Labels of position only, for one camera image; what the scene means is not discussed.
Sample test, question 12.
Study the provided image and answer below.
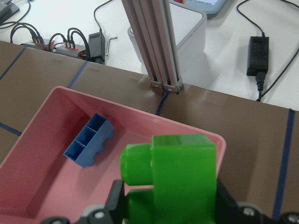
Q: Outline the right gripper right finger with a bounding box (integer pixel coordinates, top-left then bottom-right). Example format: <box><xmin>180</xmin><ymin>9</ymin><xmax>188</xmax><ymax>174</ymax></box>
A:
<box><xmin>215</xmin><ymin>179</ymin><xmax>299</xmax><ymax>224</ymax></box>

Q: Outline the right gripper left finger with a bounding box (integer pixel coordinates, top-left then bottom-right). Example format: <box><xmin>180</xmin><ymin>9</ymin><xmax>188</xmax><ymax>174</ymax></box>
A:
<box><xmin>41</xmin><ymin>179</ymin><xmax>126</xmax><ymax>224</ymax></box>

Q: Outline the green two-stud block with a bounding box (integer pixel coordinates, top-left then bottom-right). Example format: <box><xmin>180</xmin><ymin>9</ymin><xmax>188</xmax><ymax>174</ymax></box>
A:
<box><xmin>120</xmin><ymin>134</ymin><xmax>217</xmax><ymax>224</ymax></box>

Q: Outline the blue three-stud block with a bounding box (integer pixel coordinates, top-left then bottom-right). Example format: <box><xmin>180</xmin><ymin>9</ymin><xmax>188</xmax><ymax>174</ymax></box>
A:
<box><xmin>64</xmin><ymin>113</ymin><xmax>114</xmax><ymax>168</ymax></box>

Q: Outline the pink plastic box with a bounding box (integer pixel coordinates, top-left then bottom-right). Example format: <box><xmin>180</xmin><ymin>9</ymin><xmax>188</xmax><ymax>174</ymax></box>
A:
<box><xmin>0</xmin><ymin>85</ymin><xmax>227</xmax><ymax>224</ymax></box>

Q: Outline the white grey device box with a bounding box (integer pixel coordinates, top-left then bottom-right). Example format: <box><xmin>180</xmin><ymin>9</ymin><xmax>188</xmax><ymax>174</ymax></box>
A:
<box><xmin>127</xmin><ymin>0</ymin><xmax>207</xmax><ymax>77</ymax></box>

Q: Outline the black power adapter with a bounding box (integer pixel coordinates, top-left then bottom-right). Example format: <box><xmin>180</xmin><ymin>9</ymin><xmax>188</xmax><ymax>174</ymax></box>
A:
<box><xmin>247</xmin><ymin>36</ymin><xmax>269</xmax><ymax>76</ymax></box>

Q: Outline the silver hex key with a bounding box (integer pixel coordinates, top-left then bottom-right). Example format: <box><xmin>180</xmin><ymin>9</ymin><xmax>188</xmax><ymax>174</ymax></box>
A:
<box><xmin>106</xmin><ymin>36</ymin><xmax>118</xmax><ymax>56</ymax></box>

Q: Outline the grey usb hub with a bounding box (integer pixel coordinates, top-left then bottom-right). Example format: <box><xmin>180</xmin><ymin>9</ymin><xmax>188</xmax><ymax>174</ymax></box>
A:
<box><xmin>55</xmin><ymin>45</ymin><xmax>86</xmax><ymax>60</ymax></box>

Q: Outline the black small adapter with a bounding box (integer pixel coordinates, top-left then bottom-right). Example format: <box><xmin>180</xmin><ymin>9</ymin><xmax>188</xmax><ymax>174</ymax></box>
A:
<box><xmin>88</xmin><ymin>32</ymin><xmax>106</xmax><ymax>64</ymax></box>

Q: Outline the aluminium profile post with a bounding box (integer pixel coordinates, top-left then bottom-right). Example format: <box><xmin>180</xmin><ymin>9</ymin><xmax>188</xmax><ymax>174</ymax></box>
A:
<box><xmin>122</xmin><ymin>0</ymin><xmax>182</xmax><ymax>94</ymax></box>

